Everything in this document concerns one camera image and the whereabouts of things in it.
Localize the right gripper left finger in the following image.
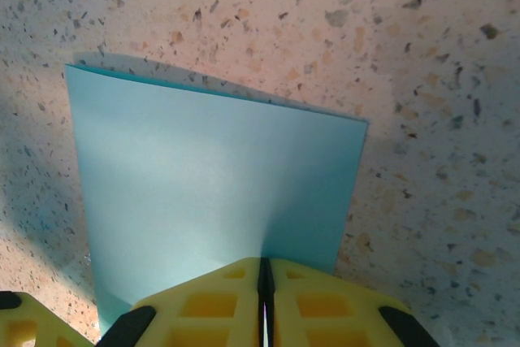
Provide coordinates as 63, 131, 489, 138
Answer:
97, 257, 265, 347

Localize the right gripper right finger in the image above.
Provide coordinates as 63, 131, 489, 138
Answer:
266, 257, 442, 347

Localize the light blue paper sheet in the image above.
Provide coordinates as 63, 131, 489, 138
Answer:
64, 63, 370, 347

